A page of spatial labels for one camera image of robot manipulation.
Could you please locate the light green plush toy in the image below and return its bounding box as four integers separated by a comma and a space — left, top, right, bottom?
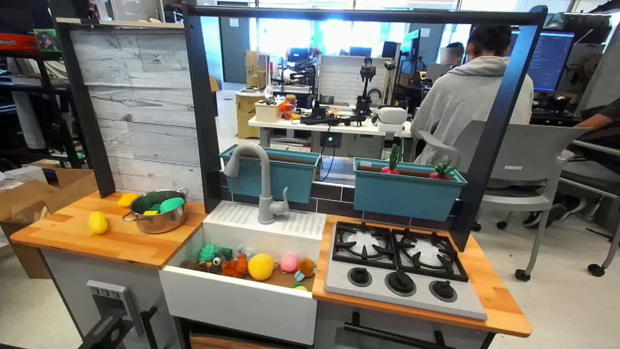
154, 196, 187, 216

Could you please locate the person's forearm dark sleeve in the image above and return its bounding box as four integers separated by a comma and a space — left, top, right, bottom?
569, 95, 620, 148

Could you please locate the pink plush ball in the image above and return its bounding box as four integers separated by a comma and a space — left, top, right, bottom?
278, 252, 299, 276

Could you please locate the orange-brown plush ball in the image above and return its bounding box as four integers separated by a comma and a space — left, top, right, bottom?
296, 256, 317, 280

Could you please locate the yellow plush ball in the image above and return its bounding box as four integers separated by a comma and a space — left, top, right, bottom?
245, 252, 276, 283

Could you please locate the orange plush animal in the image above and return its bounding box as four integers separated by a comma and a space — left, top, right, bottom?
220, 252, 249, 280

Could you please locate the empty teal planter box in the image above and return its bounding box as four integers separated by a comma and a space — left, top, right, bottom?
218, 144, 323, 206

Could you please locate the white work table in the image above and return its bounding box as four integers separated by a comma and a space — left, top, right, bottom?
247, 115, 414, 161

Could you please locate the grey toy faucet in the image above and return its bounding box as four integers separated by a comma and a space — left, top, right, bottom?
222, 142, 290, 227

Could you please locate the green toy cactus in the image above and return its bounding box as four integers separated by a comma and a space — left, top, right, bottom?
385, 142, 404, 179

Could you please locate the black stove grate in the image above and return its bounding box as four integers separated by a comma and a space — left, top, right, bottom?
392, 229, 470, 283
330, 221, 402, 270

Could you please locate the tall cardboard box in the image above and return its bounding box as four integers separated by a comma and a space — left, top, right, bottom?
234, 90, 266, 142

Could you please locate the teal planter box with plants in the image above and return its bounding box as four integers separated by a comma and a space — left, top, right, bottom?
350, 157, 468, 223

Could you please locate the white tabletop appliance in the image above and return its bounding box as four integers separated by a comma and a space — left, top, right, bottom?
375, 105, 408, 136

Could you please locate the black stove knob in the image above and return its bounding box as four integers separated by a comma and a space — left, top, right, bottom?
346, 266, 373, 289
427, 280, 458, 303
385, 268, 416, 297

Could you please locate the small green toy plant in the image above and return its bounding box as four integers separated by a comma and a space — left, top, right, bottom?
427, 159, 456, 183

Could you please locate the grey toy stove top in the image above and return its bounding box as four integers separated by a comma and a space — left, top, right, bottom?
323, 221, 487, 324

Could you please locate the white toy sink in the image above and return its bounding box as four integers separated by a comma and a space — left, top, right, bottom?
158, 200, 328, 347

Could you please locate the person in grey hoodie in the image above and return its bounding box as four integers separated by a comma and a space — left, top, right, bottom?
410, 24, 536, 167

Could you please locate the small yellow toy piece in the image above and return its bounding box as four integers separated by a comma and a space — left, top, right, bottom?
115, 192, 141, 210

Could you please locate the whitewashed wood back panel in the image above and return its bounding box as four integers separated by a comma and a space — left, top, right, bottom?
67, 28, 204, 202

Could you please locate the dark-haired person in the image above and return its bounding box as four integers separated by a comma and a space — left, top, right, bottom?
443, 41, 466, 70

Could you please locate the grey office chair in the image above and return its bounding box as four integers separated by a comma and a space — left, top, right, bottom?
418, 121, 586, 283

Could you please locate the yellow lemon toy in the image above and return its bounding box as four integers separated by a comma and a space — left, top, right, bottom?
86, 210, 110, 237

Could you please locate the blue computer monitor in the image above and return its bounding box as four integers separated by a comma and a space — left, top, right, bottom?
524, 29, 576, 95

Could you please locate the large cardboard box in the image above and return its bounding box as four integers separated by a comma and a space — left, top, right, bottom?
0, 163, 98, 280

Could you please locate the grey rolling chair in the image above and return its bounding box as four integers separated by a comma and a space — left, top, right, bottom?
557, 138, 620, 280

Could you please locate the black camera stand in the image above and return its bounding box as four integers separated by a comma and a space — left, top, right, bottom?
356, 57, 381, 123

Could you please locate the black kitchen frame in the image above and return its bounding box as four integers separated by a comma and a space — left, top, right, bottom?
181, 2, 549, 252

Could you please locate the black oven door handle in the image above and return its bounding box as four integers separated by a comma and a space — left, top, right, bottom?
340, 313, 447, 349

